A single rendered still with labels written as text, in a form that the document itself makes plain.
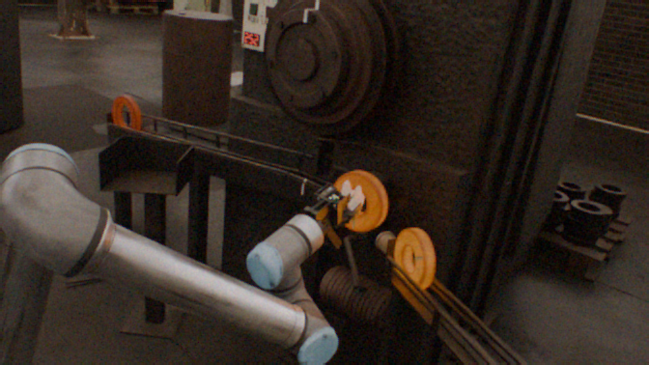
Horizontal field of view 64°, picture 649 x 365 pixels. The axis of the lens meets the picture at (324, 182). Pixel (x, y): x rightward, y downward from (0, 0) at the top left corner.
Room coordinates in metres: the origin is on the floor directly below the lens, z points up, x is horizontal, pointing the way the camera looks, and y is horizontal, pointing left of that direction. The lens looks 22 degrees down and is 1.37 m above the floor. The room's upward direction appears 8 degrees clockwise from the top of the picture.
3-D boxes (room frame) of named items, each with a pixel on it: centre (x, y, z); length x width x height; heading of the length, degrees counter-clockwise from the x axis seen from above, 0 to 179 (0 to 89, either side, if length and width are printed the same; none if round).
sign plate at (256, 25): (1.92, 0.26, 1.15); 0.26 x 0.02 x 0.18; 55
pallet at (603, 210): (3.13, -1.25, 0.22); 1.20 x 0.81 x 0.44; 53
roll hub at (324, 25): (1.56, 0.10, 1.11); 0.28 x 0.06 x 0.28; 55
